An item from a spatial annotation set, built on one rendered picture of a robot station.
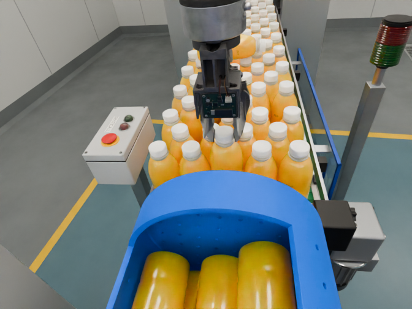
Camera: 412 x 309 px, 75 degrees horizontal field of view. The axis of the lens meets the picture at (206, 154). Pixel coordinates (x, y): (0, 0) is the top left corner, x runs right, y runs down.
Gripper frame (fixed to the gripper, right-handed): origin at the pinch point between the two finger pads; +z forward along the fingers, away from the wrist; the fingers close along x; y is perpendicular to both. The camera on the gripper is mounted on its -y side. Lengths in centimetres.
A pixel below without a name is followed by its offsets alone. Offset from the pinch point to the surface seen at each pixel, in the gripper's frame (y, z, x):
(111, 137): -3.1, 3.2, -26.6
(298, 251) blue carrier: 27.9, -6.3, 10.0
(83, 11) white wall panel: -357, 54, -229
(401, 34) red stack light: -23.0, -9.1, 37.8
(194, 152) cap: 1.7, 3.5, -6.3
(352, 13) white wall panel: -391, 93, 149
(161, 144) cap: -0.5, 3.2, -13.9
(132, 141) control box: -3.9, 5.3, -22.5
